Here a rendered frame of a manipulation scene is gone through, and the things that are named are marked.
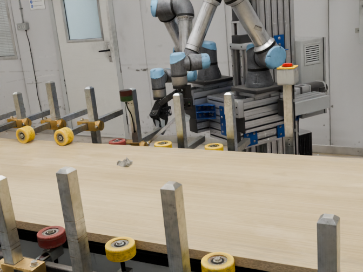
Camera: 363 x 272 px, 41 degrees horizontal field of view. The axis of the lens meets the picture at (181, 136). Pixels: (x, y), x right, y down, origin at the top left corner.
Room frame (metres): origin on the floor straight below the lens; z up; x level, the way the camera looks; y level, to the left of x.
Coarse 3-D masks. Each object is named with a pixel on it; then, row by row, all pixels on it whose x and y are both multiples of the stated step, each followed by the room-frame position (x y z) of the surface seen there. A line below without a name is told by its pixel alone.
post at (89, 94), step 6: (84, 90) 2.39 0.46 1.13; (90, 90) 2.38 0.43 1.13; (90, 96) 2.38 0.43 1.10; (90, 102) 2.38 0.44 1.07; (90, 108) 2.39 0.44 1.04; (96, 108) 2.41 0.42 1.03; (90, 114) 2.39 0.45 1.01; (96, 114) 2.40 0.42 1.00; (90, 120) 2.39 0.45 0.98; (96, 120) 2.39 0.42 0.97; (96, 132) 2.38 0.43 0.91; (96, 138) 2.38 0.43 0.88
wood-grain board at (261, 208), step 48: (0, 144) 2.38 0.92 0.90; (48, 144) 2.28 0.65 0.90; (96, 144) 2.20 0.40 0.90; (48, 192) 1.61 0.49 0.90; (96, 192) 1.57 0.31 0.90; (144, 192) 1.52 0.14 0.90; (192, 192) 1.48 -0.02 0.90; (240, 192) 1.44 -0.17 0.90; (288, 192) 1.40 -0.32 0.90; (336, 192) 1.37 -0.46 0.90; (96, 240) 1.25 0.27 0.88; (144, 240) 1.17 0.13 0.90; (192, 240) 1.15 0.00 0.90; (240, 240) 1.12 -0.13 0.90; (288, 240) 1.10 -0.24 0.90
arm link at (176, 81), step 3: (171, 78) 2.28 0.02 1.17; (174, 78) 2.25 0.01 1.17; (177, 78) 2.25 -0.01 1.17; (180, 78) 2.25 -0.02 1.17; (183, 78) 2.25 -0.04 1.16; (186, 78) 2.27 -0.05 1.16; (174, 81) 2.25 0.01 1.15; (177, 81) 2.25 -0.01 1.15; (180, 81) 2.25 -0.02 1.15; (183, 81) 2.25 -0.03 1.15; (186, 81) 2.26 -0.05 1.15; (174, 84) 2.25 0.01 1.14; (177, 84) 2.25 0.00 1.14; (180, 84) 2.25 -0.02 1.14; (183, 84) 2.25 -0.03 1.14
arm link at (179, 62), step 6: (174, 54) 2.25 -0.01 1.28; (180, 54) 2.25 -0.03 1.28; (174, 60) 2.25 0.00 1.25; (180, 60) 2.25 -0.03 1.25; (186, 60) 2.26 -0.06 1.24; (174, 66) 2.25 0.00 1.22; (180, 66) 2.25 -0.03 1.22; (186, 66) 2.26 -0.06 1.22; (174, 72) 2.25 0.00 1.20; (180, 72) 2.25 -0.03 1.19; (186, 72) 2.27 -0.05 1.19
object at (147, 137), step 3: (156, 129) 2.53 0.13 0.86; (159, 129) 2.53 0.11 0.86; (150, 132) 2.48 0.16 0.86; (153, 132) 2.47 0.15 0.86; (156, 132) 2.50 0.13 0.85; (144, 135) 2.42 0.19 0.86; (147, 135) 2.42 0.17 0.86; (150, 135) 2.44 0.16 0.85; (153, 135) 2.47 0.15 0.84; (144, 138) 2.39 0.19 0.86; (147, 138) 2.42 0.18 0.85; (150, 138) 2.44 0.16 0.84; (144, 141) 2.39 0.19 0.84
